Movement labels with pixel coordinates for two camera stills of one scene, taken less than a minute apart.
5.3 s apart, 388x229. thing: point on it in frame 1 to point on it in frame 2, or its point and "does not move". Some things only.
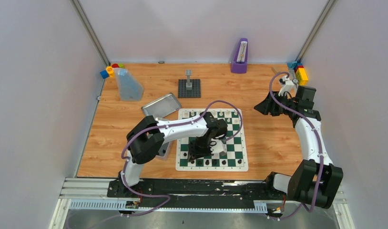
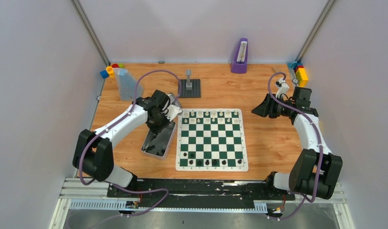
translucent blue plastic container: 130,89 does not move
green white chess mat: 235,159 does not move
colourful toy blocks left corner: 109,71 does not move
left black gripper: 198,147 to 159,123
